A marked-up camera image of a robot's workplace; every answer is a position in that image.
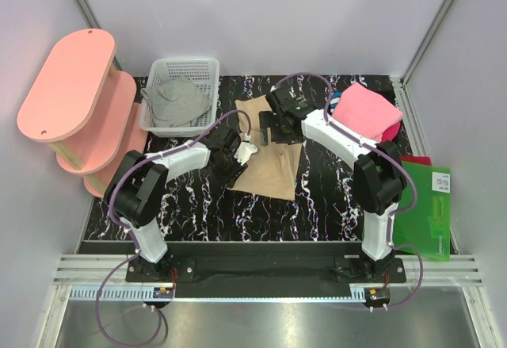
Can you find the white plastic basket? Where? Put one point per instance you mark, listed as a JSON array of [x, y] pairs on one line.
[[203, 73]]

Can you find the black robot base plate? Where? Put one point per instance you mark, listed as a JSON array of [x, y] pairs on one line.
[[254, 271]]

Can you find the green plastic folder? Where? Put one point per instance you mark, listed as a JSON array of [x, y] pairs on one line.
[[427, 226]]

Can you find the magenta garment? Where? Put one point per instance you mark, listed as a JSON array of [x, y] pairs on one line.
[[391, 133]]

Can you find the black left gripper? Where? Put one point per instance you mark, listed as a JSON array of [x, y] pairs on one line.
[[228, 181]]

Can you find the pink folded t shirt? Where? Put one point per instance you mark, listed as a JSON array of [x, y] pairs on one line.
[[366, 112]]

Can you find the pink tiered shelf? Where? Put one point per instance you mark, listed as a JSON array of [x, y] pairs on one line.
[[84, 108]]

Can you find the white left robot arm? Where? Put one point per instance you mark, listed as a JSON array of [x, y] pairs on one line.
[[134, 193]]

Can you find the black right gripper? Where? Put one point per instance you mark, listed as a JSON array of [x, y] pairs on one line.
[[268, 119]]

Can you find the white slotted cable duct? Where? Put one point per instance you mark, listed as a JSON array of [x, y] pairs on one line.
[[122, 293]]

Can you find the beige t shirt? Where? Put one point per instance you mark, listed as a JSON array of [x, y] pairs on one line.
[[272, 172]]

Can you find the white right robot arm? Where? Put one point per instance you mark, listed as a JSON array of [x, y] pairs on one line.
[[378, 177]]

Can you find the blue white striped garment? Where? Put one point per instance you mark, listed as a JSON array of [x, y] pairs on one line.
[[334, 101]]

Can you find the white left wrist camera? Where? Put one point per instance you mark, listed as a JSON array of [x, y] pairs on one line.
[[244, 152]]

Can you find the grey t shirt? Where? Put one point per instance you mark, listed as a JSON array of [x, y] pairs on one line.
[[178, 103]]

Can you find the red plastic folder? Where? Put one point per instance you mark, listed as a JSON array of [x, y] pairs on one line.
[[422, 160]]

